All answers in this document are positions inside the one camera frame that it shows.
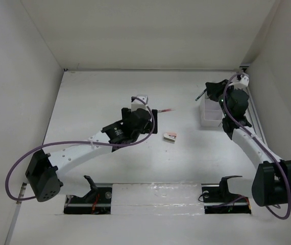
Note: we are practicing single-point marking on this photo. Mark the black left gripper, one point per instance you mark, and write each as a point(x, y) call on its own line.
point(126, 113)

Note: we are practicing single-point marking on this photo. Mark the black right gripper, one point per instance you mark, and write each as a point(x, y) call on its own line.
point(214, 89)

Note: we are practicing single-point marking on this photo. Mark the green pen refill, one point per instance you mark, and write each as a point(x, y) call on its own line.
point(201, 94)

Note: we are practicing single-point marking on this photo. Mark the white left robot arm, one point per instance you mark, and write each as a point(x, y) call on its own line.
point(46, 171)

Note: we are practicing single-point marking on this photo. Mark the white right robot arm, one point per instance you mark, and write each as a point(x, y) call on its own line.
point(272, 181)

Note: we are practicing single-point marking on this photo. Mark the red pen refill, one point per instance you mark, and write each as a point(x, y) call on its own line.
point(166, 110)

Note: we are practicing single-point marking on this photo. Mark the white compartment organizer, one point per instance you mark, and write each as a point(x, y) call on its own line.
point(211, 115)

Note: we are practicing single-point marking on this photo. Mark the pink white mini stapler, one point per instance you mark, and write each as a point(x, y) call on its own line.
point(170, 136)

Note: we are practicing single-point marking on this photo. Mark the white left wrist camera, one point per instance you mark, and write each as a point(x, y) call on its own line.
point(140, 103)

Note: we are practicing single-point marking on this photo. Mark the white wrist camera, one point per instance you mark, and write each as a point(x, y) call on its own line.
point(241, 81)
point(140, 103)

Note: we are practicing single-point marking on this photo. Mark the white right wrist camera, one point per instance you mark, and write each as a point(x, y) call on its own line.
point(241, 81)

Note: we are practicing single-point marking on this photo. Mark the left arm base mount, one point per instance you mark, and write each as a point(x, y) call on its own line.
point(95, 202)

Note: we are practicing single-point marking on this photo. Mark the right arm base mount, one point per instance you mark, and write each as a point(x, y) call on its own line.
point(218, 199)

